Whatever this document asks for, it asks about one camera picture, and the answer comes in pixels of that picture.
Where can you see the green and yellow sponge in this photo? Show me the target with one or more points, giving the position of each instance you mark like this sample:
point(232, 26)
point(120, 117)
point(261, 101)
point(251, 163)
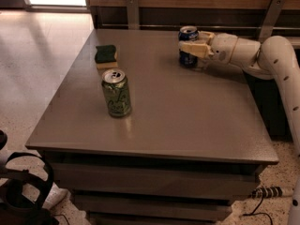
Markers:
point(106, 57)

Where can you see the white power strip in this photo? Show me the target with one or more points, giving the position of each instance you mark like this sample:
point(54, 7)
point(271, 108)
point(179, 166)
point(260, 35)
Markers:
point(271, 192)

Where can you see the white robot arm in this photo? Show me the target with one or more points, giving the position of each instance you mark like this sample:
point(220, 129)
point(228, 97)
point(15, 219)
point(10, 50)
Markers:
point(273, 59)

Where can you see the metal bracket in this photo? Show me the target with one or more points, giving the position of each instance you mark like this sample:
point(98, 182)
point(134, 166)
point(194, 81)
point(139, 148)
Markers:
point(133, 14)
point(269, 20)

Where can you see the right metal bracket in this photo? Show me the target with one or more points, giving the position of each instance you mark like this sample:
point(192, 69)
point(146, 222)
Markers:
point(269, 20)

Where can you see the grey drawer cabinet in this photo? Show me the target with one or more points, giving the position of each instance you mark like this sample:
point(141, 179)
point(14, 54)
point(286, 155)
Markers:
point(193, 144)

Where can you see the left metal bracket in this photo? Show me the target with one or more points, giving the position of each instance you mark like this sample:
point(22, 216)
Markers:
point(133, 14)

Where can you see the green la croix can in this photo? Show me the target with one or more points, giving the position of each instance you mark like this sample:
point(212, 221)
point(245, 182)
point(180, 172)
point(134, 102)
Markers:
point(116, 92)

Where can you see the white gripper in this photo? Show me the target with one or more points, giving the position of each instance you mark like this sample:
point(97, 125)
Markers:
point(222, 48)

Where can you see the blue pepsi can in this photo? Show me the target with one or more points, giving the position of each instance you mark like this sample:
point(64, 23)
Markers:
point(188, 33)

